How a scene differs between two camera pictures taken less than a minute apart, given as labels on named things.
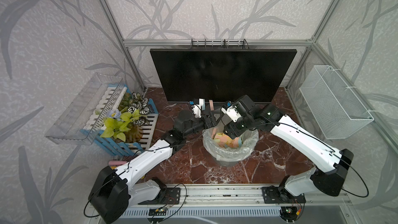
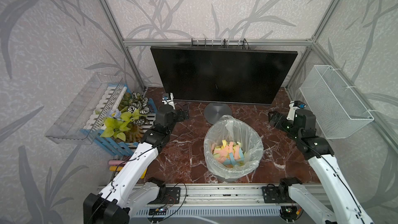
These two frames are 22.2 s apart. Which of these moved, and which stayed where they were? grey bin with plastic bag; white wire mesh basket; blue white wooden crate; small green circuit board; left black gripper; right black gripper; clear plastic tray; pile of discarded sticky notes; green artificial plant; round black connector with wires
Moved: right black gripper; pile of discarded sticky notes; left black gripper; grey bin with plastic bag
Stayed: green artificial plant; round black connector with wires; small green circuit board; white wire mesh basket; blue white wooden crate; clear plastic tray
